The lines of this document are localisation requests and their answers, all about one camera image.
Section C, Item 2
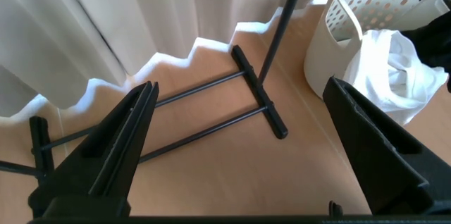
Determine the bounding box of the white laundry basket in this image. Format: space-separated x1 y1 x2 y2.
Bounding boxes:
303 0 451 100

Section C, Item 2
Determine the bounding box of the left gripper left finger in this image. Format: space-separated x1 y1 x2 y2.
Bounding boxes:
27 80 160 218

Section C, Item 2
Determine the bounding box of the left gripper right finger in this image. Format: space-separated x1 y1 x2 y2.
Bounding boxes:
322 75 451 216

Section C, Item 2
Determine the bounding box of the white garment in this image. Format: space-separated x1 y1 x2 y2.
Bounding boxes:
342 28 450 127

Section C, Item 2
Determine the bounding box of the black garment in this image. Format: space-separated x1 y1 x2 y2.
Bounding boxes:
400 11 451 94

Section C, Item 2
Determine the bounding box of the black clothes rack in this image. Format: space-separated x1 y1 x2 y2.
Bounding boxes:
0 0 311 187

